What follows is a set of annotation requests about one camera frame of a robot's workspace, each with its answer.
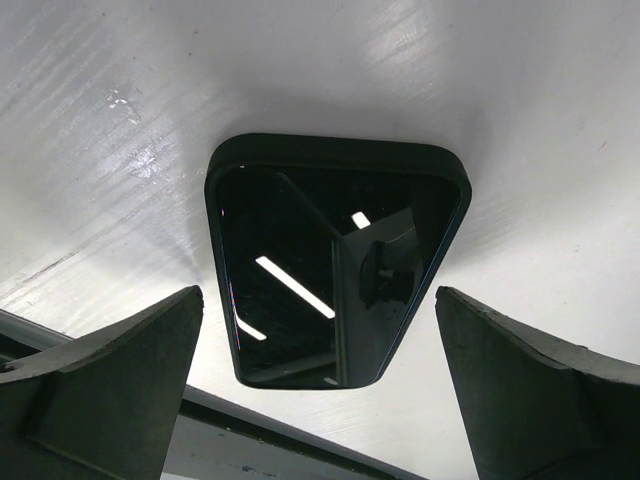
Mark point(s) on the black smartphone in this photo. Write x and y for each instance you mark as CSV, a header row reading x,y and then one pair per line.
x,y
325,248

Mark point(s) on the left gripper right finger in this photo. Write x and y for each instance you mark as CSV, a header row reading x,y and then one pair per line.
x,y
535,406

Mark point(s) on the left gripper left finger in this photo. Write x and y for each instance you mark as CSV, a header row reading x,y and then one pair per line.
x,y
102,406

